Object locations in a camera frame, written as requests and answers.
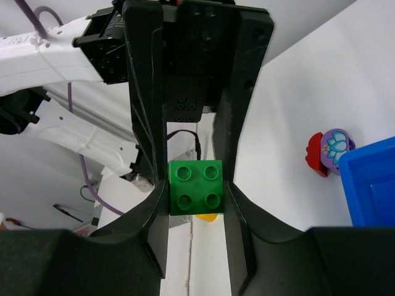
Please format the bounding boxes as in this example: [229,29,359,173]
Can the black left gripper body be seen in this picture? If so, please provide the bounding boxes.
[122,0,275,124]

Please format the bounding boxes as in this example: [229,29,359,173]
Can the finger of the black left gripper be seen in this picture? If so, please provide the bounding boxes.
[122,2,167,184]
[212,10,274,183]

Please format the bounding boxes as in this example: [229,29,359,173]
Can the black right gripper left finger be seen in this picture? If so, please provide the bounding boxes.
[1,181,168,295]

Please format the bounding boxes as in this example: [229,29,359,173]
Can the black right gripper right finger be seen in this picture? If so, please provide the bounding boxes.
[223,182,394,295]

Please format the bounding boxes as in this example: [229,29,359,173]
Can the red lego with purple flower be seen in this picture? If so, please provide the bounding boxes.
[305,128,356,178]

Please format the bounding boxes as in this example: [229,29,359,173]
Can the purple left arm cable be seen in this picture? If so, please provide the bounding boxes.
[14,0,126,216]

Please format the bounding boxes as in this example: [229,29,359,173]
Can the blue divided plastic bin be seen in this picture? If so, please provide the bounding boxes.
[339,137,394,227]

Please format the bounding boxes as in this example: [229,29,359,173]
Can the green square lego brick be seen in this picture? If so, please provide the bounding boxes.
[168,160,224,216]

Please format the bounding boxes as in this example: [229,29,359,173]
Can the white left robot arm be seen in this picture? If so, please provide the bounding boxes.
[1,1,275,184]

